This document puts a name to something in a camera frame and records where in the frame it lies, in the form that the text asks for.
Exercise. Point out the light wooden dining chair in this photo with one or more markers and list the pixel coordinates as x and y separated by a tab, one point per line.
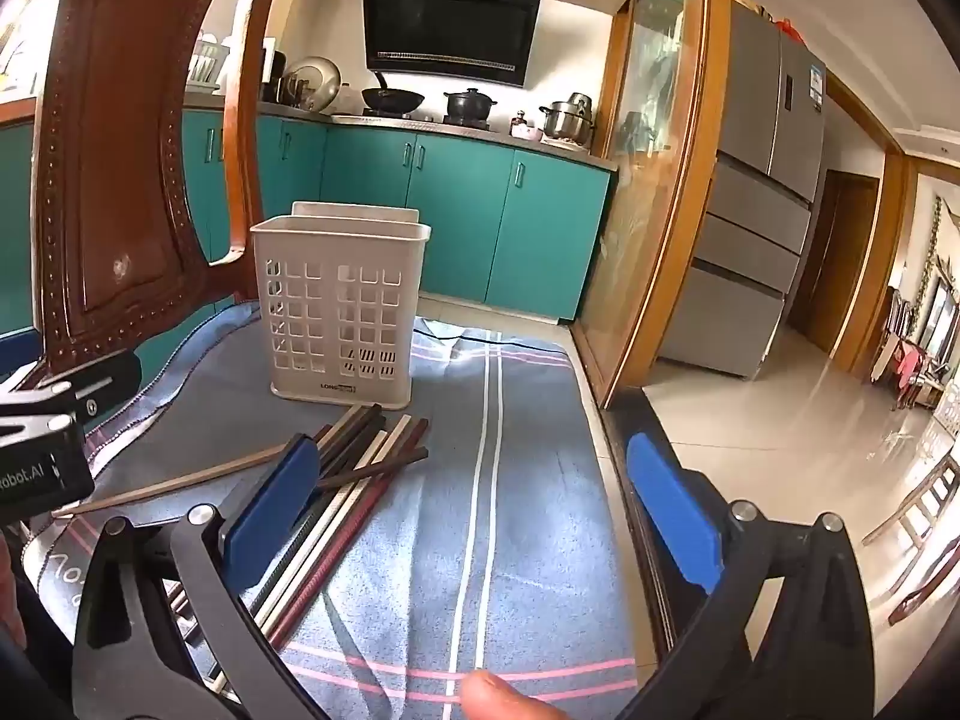
919	510

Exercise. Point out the wooden framed glass sliding door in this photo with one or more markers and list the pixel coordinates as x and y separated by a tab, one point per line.
660	165

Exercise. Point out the black lidded pot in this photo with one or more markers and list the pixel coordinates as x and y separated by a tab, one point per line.
466	103

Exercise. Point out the brown wooden chair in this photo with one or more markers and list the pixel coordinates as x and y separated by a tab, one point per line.
112	165

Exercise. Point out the white plastic utensil holder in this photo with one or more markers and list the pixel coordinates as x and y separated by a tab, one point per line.
337	300

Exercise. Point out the person's right hand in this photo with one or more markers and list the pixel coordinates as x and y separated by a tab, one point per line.
502	701

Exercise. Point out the blue striped cloth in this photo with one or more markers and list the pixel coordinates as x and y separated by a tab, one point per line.
487	502

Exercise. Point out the teal lower kitchen cabinets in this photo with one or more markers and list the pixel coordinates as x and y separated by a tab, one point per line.
450	225

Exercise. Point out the brown wooden room door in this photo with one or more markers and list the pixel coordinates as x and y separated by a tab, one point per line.
832	262

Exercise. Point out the black wok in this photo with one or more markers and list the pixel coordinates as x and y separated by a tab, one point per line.
394	97

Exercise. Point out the steel stock pot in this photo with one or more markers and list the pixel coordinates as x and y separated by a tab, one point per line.
568	120

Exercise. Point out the silver refrigerator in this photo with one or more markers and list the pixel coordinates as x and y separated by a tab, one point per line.
757	187

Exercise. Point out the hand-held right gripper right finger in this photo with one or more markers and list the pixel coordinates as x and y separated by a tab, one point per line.
675	517

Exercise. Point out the steel pan lid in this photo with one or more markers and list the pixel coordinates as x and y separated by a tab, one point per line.
315	82

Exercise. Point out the pile of mixed chopsticks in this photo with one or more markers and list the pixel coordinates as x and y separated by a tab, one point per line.
360	465

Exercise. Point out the black range hood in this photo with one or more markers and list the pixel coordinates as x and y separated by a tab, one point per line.
450	22

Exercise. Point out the gas stove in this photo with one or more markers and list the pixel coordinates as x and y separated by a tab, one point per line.
420	120

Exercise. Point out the small pink pot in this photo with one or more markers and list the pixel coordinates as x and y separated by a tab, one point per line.
525	127

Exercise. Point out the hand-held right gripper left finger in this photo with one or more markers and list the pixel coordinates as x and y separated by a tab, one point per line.
270	514

